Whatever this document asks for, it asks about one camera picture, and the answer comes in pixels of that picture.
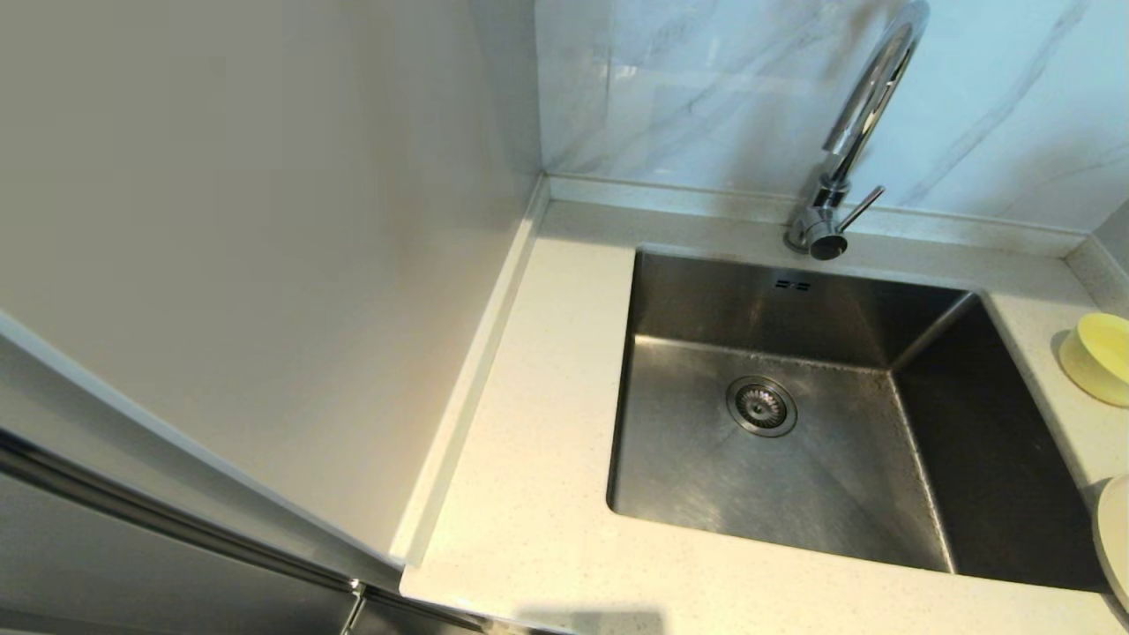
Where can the chrome gooseneck faucet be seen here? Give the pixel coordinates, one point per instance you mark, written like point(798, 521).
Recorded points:
point(869, 97)

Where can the yellow plastic bowl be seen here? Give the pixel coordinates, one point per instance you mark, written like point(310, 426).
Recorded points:
point(1101, 357)

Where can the white round plate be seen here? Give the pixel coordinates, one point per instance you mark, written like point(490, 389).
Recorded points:
point(1116, 538)

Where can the stainless steel sink basin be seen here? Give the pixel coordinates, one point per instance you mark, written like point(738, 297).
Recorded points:
point(794, 476)

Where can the round metal drain strainer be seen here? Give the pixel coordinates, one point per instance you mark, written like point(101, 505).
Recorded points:
point(761, 407)

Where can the white refrigerator side panel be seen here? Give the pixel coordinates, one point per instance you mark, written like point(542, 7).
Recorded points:
point(265, 220)

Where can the grey steel refrigerator door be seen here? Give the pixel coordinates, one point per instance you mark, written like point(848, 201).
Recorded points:
point(132, 573)

